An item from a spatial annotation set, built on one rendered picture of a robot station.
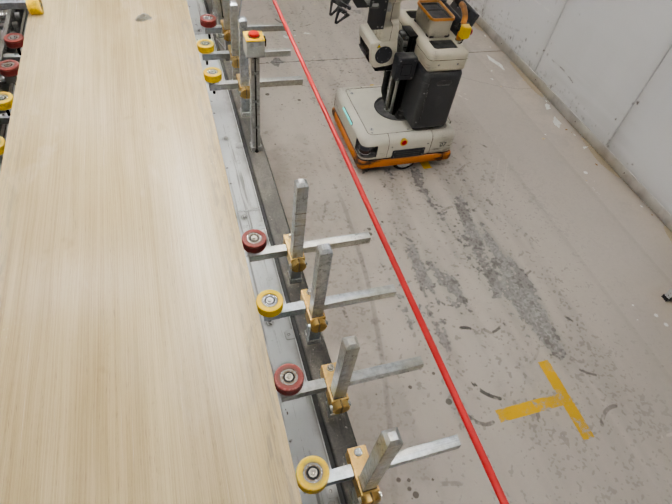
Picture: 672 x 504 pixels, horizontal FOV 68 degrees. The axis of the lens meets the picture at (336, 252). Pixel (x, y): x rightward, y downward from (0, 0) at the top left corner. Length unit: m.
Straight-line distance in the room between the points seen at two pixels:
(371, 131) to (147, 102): 1.47
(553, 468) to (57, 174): 2.30
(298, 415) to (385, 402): 0.81
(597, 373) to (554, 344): 0.24
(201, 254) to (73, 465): 0.66
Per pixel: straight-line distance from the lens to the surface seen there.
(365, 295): 1.59
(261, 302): 1.48
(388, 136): 3.18
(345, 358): 1.22
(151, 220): 1.73
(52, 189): 1.92
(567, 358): 2.83
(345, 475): 1.37
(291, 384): 1.36
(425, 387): 2.45
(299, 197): 1.46
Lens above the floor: 2.14
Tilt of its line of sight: 50 degrees down
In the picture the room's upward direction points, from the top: 10 degrees clockwise
